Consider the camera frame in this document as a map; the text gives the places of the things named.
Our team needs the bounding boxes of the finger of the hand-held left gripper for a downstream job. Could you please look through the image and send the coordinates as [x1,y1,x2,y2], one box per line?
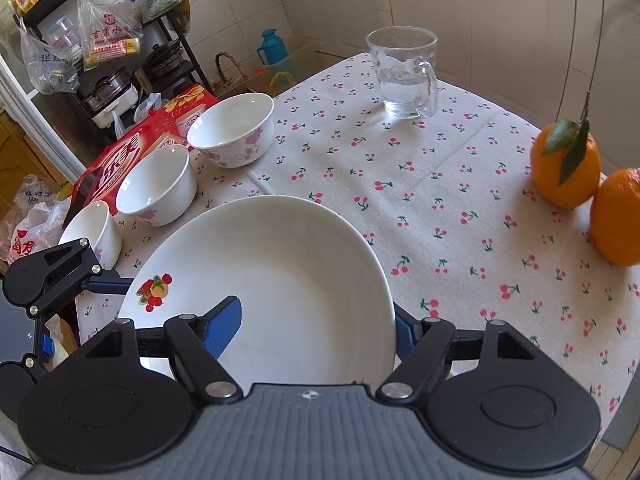
[37,238,133,311]

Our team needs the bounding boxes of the white electric cooker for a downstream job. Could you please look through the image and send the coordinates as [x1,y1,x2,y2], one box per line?
[80,67,142,129]

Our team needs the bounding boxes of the cherry print tablecloth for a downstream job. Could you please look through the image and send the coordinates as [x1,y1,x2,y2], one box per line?
[77,52,640,441]

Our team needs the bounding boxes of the bumpy orange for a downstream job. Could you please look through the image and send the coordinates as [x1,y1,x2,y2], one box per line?
[590,167,640,267]

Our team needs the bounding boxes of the white bowl pink floral print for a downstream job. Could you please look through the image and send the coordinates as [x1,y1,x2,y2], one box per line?
[58,200,123,271]
[186,92,275,169]
[115,144,198,227]

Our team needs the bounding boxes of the white plastic bag red print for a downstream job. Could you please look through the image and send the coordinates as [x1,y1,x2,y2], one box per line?
[7,175,71,266]

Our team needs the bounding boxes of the orange with green leaf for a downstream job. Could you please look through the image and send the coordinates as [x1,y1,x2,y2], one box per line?
[530,92,602,209]

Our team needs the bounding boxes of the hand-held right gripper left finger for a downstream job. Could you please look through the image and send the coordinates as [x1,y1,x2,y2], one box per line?
[86,297,244,405]

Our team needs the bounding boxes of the clear plastic bag blue print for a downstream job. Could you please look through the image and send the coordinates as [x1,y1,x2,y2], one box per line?
[20,15,81,94]

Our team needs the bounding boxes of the white plate fruit print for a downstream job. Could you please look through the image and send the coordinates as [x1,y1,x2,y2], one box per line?
[116,195,398,386]

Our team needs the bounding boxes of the black metal rack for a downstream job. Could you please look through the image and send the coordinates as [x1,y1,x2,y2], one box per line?
[15,0,211,131]

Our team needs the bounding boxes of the wicker basket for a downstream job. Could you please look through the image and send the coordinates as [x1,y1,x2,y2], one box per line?
[215,52,250,94]

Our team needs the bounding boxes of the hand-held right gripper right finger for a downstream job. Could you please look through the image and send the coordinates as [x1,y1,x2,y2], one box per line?
[376,302,538,403]

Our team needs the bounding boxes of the teal thermos jug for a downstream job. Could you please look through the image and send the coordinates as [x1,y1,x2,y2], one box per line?
[256,28,296,79]

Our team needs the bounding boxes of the glass mug with water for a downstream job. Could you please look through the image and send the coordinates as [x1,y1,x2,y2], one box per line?
[365,26,440,120]

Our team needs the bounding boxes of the black lidded pot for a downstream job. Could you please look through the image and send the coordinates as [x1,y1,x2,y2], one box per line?
[145,40,184,79]

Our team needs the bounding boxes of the red printed carton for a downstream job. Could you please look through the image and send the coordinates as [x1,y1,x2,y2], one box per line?
[72,84,221,211]

